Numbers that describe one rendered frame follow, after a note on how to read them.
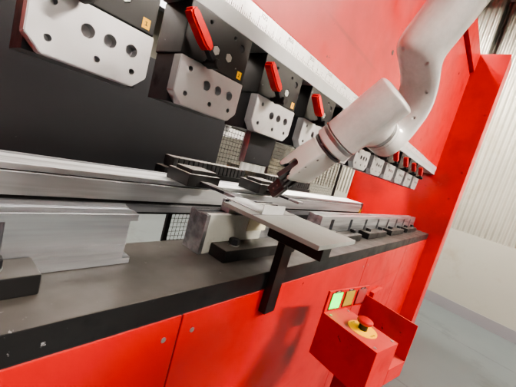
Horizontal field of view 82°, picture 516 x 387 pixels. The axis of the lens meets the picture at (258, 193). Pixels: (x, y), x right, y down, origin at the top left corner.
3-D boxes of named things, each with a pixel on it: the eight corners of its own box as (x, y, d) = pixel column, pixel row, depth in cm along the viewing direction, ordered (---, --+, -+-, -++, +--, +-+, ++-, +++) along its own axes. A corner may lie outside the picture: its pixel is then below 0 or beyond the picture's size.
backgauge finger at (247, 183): (290, 206, 100) (295, 193, 99) (237, 186, 116) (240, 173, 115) (308, 207, 109) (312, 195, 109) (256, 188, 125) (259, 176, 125)
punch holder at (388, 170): (382, 177, 143) (393, 144, 140) (365, 173, 148) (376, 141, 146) (391, 180, 154) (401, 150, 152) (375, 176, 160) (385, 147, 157)
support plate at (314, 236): (318, 251, 54) (319, 246, 53) (222, 205, 70) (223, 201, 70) (354, 244, 68) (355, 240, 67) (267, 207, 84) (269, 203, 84)
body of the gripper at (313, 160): (334, 136, 67) (297, 165, 73) (312, 125, 59) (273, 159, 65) (351, 162, 64) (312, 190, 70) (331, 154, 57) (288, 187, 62)
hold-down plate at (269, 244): (223, 263, 65) (226, 251, 65) (207, 253, 69) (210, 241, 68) (294, 252, 89) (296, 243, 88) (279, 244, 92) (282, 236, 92)
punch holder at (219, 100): (170, 100, 49) (194, -3, 47) (145, 96, 54) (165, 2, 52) (233, 123, 61) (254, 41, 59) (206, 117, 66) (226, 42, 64)
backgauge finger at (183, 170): (221, 203, 75) (226, 183, 74) (166, 176, 91) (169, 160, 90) (252, 204, 84) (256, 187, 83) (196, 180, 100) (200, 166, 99)
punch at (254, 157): (241, 170, 72) (251, 131, 71) (236, 167, 73) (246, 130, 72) (266, 174, 80) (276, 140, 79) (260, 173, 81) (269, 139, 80)
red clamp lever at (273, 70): (277, 60, 59) (289, 102, 66) (262, 59, 62) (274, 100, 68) (272, 64, 59) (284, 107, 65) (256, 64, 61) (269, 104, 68)
